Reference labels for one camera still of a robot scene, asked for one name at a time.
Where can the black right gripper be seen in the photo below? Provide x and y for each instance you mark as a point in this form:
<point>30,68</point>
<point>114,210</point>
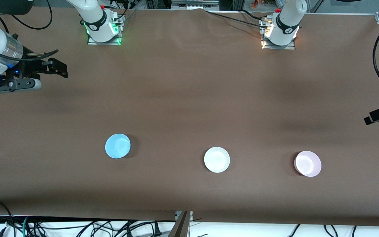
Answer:
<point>33,65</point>

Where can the pink bowl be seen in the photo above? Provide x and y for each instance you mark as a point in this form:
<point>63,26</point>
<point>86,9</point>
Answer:
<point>308,164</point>

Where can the blue bowl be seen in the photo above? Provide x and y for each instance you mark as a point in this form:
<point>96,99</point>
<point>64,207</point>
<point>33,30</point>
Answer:
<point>117,146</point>

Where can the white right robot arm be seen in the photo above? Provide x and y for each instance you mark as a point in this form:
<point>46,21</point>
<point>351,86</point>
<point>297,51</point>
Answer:
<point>94,16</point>

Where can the white bowl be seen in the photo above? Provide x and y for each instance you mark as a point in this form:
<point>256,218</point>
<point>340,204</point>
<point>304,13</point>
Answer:
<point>216,159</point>

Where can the brown table cover sheet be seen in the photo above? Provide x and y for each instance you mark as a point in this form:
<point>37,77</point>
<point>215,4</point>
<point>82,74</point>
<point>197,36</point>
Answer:
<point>189,98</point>

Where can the white power strip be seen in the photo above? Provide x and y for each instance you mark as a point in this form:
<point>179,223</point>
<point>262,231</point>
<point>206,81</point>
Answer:
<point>194,4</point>

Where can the orange colourful object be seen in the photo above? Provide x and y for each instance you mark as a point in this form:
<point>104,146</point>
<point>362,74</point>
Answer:
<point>258,3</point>

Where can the black power plug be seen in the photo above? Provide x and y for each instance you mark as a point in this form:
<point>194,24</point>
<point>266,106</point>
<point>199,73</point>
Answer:
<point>156,228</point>

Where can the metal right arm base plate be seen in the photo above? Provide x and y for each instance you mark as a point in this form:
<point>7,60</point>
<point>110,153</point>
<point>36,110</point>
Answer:
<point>118,31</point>

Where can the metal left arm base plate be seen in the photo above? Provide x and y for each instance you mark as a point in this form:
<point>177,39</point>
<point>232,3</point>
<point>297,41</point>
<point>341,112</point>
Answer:
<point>265,44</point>

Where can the aluminium profile post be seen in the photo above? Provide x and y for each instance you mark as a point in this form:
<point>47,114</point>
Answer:
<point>181,227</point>

